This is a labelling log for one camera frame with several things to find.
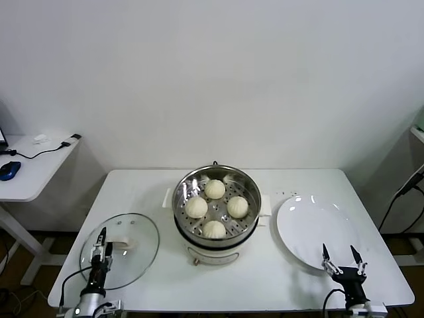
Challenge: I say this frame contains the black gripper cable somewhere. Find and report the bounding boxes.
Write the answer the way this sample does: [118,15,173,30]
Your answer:
[323,288,347,318]
[58,267,93,309]

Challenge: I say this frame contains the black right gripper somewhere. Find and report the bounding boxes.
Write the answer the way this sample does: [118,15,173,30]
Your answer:
[321,243,369,304]

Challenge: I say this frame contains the white round plate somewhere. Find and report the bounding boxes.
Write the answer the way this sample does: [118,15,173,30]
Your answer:
[276,195,362,272]

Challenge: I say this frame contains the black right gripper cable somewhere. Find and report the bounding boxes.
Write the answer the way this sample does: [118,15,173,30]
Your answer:
[323,288,347,318]

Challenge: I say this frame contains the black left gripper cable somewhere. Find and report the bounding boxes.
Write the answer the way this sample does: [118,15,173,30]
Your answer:
[58,267,93,309]

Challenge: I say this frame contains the blue computer mouse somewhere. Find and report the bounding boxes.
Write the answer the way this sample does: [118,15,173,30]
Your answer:
[0,161,22,182]

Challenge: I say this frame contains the black desk cable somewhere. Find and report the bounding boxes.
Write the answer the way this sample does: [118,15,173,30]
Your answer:
[0,142,72,160]

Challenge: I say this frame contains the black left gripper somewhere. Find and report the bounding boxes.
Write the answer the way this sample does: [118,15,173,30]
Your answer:
[88,227,114,294]

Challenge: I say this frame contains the white steamed baozi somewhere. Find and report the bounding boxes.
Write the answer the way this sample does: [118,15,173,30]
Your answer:
[201,220,227,239]
[185,197,209,219]
[227,195,250,219]
[204,178,227,200]

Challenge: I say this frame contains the silver black adapter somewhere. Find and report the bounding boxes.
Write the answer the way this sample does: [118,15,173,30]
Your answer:
[59,133,82,150]

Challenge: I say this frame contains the white side table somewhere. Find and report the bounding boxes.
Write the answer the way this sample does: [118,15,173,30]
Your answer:
[0,134,83,286]

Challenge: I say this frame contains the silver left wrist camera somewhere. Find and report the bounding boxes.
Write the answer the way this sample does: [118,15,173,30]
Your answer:
[95,299,124,315]

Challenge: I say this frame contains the black laptop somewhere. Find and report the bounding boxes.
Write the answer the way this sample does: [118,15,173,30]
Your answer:
[0,127,10,154]

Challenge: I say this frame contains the white electric cooking pot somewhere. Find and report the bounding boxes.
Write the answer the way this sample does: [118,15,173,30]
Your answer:
[162,187,273,268]

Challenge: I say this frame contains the glass pot lid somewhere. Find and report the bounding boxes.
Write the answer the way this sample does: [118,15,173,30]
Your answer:
[79,213,161,291]

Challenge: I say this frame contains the perforated steel steamer basket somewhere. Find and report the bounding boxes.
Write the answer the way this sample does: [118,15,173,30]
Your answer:
[172,164,262,251]

